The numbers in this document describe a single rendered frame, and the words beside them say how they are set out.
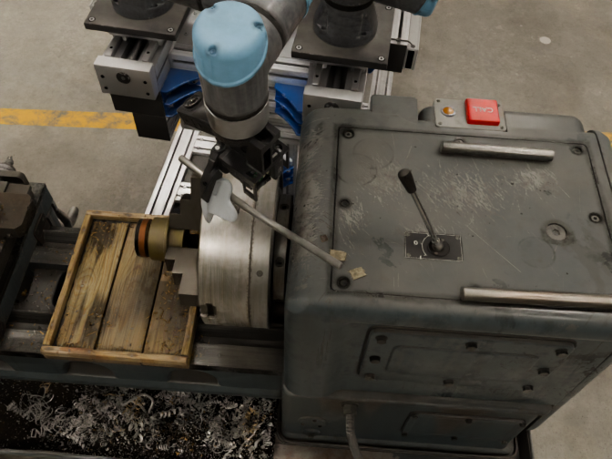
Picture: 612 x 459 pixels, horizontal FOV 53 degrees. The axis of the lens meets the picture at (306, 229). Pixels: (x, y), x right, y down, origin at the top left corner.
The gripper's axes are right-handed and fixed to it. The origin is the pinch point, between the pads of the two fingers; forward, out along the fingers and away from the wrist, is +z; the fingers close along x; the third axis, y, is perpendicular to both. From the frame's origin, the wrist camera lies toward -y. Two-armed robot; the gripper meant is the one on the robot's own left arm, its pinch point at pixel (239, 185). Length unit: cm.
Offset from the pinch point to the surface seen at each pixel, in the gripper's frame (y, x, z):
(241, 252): 3.0, -4.3, 14.3
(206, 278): 0.5, -10.9, 17.2
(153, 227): -16.6, -8.5, 24.1
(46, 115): -159, 27, 157
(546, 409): 64, 18, 46
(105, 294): -24, -22, 47
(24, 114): -168, 21, 157
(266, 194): -0.5, 6.4, 12.9
